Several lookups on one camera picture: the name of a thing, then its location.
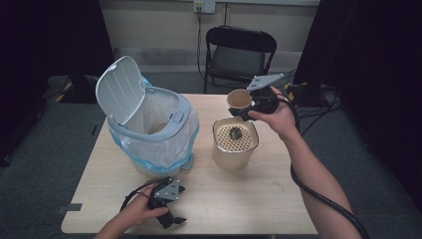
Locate grey tape strip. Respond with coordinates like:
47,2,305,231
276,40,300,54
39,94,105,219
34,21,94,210
55,202,84,214

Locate black folding chair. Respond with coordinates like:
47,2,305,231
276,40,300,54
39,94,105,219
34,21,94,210
202,25,279,95

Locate black curtain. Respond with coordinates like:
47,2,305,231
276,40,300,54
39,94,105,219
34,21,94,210
0,0,115,167
293,0,422,203

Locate white lidded trash can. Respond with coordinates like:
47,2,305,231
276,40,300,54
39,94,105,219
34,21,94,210
95,55,201,179

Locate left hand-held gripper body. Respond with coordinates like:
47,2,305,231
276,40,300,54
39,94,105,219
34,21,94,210
147,176,187,219

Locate person's right hand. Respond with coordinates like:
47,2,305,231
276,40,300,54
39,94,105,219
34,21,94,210
247,86,299,142

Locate black floor cables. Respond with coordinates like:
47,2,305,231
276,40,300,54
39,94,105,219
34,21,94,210
283,69,344,137

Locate black wall cable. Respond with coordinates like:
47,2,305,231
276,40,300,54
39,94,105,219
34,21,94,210
196,9,213,86

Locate cream bucket with strainer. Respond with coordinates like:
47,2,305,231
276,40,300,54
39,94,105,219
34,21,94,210
211,116,260,172

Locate dark tea dregs clump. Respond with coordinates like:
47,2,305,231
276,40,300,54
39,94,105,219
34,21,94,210
228,125,244,140

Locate person's left hand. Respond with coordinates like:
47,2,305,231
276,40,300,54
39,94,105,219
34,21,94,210
115,181,170,229

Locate dark stand base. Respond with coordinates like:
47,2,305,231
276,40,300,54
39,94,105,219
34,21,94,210
59,73,98,105

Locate brown paper cup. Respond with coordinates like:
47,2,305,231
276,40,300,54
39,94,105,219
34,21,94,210
226,88,255,113

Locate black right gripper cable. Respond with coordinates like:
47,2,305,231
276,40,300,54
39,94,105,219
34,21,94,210
274,94,371,239

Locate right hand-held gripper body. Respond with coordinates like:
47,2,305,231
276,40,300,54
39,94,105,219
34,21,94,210
246,73,287,116

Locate white wall socket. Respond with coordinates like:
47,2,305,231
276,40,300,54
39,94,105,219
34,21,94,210
193,0,217,15

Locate blue-white plastic trash bag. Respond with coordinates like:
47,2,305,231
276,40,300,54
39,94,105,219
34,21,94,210
108,75,201,174

